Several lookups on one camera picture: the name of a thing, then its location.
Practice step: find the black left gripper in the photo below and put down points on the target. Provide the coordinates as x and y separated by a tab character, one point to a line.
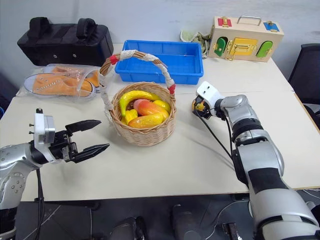
61	146

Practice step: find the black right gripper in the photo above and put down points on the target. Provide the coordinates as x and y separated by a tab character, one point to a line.
206	111

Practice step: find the small yellow orange toy fruit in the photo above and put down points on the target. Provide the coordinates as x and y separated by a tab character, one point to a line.
200	107

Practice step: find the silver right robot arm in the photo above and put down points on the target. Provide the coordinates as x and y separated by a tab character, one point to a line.
262	155

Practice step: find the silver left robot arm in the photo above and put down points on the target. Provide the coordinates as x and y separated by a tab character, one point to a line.
15	155

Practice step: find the yellow toy lemon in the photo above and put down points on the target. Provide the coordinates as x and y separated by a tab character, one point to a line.
165	105

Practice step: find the small yellow toy pepper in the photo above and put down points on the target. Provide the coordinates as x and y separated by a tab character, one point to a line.
129	116

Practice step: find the pink orange toy mango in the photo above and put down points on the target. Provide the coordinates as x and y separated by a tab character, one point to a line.
150	107

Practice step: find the orange yellow toy mango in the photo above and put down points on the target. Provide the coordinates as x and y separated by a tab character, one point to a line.
147	121

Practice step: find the orange canvas sneaker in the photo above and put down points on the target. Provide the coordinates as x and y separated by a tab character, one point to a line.
55	86
93	77

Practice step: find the yellow green toy banana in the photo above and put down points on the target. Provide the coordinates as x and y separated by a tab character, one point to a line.
136	96

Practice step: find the blue plastic bin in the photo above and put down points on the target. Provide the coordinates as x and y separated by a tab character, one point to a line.
160	62

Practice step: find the khaki crumpled cloth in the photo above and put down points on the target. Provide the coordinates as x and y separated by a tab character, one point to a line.
203	41

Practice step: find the orange shoes in plastic bag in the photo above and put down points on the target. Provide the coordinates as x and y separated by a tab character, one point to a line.
27	92

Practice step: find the pale green cloth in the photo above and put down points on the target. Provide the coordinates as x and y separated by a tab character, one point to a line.
187	35

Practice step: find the wooden lock activity box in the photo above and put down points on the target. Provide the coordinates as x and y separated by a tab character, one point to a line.
240	37

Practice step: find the black carry bag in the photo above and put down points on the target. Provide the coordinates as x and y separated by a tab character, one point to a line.
65	42

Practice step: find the dark rounded robot part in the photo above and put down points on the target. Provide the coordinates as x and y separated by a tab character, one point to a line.
183	222
130	228

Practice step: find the black office chair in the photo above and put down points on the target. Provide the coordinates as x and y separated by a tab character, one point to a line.
306	70

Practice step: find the small dark rectangular part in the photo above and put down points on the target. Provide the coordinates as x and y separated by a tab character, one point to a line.
231	231

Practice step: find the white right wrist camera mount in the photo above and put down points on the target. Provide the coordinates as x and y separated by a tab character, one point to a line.
208	91

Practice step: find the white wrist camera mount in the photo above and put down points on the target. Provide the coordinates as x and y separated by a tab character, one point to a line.
208	91
43	130

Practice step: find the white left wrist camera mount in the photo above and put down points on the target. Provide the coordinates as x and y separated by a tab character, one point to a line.
43	130

